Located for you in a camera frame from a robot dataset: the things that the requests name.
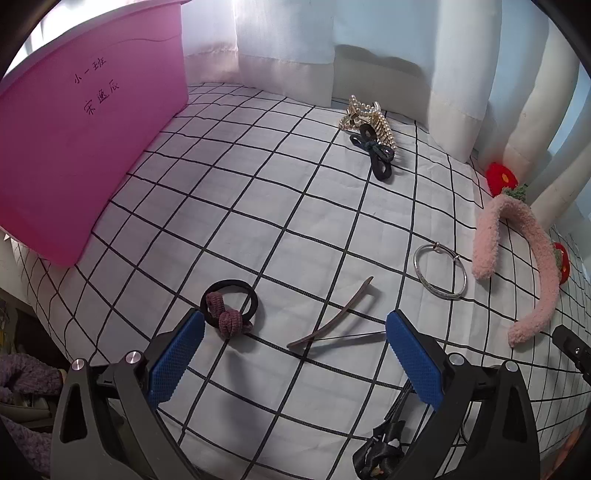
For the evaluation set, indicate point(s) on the black ribbon hair bow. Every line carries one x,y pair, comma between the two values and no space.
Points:
381,443

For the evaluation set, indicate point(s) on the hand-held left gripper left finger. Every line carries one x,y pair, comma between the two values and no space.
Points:
178,355

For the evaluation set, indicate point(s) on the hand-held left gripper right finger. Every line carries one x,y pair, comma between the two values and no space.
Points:
413,357

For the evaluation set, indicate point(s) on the pearl gold hair claw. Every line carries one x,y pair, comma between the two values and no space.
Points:
369,121

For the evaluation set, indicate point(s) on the cream drape curtain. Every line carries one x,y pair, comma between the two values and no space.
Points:
503,78

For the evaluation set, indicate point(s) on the white sheer curtain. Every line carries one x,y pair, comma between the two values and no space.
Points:
295,41

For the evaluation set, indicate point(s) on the pink plastic bin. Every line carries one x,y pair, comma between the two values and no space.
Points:
83,129

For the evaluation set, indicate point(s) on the brown curved hair stick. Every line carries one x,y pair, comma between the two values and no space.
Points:
341,309

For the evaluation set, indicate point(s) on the pink fuzzy headband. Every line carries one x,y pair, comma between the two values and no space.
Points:
545,272

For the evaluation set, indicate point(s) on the silver bangle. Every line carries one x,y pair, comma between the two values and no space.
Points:
434,286

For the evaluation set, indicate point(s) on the purple fuzzy cloth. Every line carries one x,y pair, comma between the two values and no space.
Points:
23,383

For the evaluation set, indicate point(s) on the black grid white tablecloth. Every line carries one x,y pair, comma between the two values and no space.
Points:
277,230

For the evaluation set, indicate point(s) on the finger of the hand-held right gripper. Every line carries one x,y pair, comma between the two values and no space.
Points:
575,348

